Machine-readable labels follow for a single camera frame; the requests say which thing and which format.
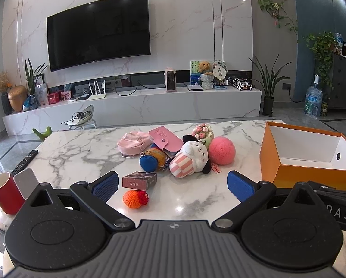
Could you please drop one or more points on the panda plush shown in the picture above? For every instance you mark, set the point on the panda plush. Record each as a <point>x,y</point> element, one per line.
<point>187,159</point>

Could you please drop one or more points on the black remote control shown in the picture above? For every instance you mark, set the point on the black remote control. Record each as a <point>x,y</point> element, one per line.
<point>24,162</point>

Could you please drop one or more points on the silver smartphone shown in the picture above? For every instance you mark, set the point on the silver smartphone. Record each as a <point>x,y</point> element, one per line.
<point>24,182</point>

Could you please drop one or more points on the pink mini backpack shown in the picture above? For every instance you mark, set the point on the pink mini backpack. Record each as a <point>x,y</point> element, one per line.
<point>132,143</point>

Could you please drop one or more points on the dark printed card box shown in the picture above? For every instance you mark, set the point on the dark printed card box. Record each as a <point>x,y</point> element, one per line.
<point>139,181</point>

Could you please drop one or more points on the white router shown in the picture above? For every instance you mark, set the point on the white router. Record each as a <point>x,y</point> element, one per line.
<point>97,94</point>

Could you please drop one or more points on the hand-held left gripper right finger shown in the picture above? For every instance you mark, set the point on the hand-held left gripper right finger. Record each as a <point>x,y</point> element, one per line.
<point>241,186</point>

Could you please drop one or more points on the black white toy cars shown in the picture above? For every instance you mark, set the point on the black white toy cars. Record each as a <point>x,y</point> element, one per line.
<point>243,84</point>

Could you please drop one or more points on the white gift bag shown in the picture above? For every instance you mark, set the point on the white gift bag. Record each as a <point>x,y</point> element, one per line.
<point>42,94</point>

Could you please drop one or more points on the wall outlet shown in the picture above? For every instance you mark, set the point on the wall outlet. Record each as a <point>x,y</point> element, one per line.
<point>287,87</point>

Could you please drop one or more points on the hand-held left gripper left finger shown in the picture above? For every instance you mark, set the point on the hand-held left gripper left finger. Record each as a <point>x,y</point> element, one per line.
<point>105,186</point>

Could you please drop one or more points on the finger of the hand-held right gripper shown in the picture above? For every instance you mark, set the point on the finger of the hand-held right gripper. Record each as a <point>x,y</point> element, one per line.
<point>335,189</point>

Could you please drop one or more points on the dark grey cabinet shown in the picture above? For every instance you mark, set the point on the dark grey cabinet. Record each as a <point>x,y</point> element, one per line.
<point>345,84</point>

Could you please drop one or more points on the black flat television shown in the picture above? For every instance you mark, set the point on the black flat television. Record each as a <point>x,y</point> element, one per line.
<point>97,31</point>

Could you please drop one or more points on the green plant in glass vase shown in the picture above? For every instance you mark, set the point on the green plant in glass vase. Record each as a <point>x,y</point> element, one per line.
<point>32,78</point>

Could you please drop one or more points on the white desk fan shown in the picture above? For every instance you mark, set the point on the white desk fan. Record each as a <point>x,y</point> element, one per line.
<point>84,115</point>

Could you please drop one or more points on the round paddle fan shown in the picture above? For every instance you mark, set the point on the round paddle fan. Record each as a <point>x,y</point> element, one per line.
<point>220,69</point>

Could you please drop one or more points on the hanging vine plant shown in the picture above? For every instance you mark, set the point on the hanging vine plant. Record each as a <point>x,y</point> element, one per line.
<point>272,8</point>

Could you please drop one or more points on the dried flowers in black vase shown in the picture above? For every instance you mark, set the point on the dried flowers in black vase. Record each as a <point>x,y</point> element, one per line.
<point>2,82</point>

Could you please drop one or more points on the blue green painting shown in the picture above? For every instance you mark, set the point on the blue green painting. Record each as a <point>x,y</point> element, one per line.
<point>194,72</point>

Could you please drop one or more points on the marble television console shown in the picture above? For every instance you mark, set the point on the marble television console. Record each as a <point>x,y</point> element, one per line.
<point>161,107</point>

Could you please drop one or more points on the white space heater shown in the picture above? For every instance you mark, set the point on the white space heater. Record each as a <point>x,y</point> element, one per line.
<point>170,79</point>

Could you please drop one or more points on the trailing ivy plant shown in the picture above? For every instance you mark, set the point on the trailing ivy plant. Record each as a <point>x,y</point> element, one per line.
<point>323,49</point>

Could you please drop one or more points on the pink snap wallet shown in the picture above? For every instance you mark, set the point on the pink snap wallet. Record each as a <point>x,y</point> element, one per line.
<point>167,139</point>

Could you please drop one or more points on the potted long-leaf plant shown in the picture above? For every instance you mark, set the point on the potted long-leaf plant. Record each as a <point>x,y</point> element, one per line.
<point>268,104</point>

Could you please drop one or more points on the bear plush with blue cap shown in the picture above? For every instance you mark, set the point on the bear plush with blue cap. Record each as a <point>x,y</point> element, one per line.
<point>149,163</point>

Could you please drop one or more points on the orange crochet fruit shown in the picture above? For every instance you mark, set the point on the orange crochet fruit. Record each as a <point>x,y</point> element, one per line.
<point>133,199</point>

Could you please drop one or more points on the brown teddy bear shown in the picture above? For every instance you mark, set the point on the brown teddy bear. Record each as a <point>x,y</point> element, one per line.
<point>203,66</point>

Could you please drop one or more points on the large water bottle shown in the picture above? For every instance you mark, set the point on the large water bottle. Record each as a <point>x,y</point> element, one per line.
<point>313,101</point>

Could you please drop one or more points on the silver laptop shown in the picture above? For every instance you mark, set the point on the silver laptop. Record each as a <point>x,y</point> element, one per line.
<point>194,87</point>

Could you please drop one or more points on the pink fluffy ball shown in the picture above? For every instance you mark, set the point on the pink fluffy ball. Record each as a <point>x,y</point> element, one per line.
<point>222,150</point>

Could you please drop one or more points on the gold vase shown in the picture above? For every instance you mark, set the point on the gold vase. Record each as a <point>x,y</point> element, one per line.
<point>16,98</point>

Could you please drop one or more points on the red gift box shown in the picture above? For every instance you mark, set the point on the red gift box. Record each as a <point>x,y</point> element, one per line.
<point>53,98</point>

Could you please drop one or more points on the green toy figure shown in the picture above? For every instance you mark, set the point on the green toy figure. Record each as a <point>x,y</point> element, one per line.
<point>44,133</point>

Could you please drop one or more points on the orange cardboard box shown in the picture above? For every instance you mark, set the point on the orange cardboard box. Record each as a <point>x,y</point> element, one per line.
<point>300,176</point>

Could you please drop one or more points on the crochet bunny with flowers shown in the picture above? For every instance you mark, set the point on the crochet bunny with flowers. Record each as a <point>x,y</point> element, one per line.
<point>202,133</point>

